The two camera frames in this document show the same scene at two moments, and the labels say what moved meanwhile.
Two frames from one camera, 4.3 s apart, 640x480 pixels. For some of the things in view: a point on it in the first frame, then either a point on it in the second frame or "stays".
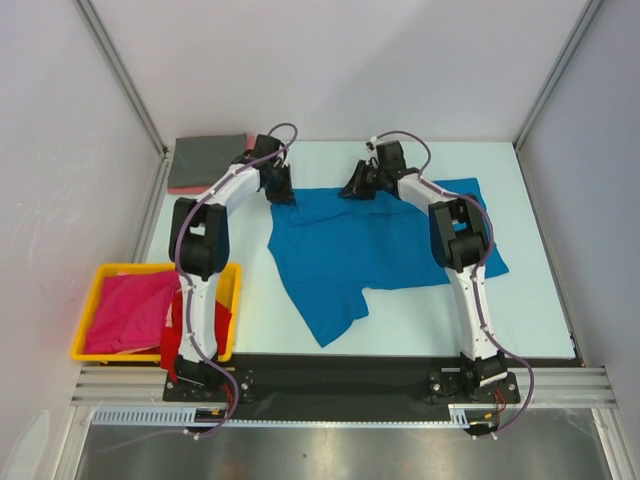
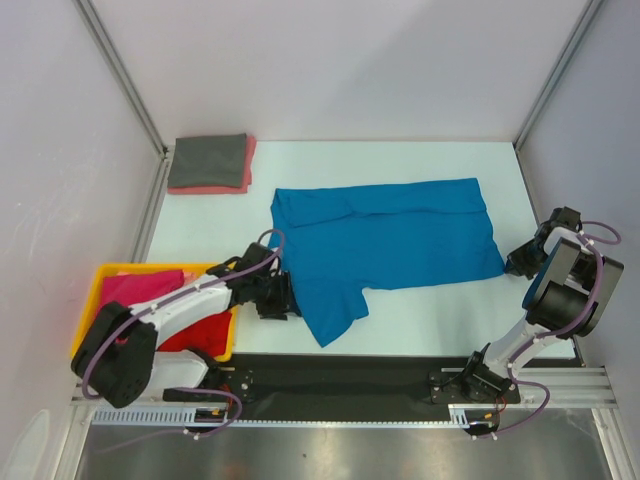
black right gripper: (357, 189) -> (517, 265)
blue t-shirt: (331, 252) stays
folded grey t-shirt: (198, 161) stays
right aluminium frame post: (583, 26) stays
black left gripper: (286, 194) -> (284, 302)
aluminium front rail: (538, 386) stays
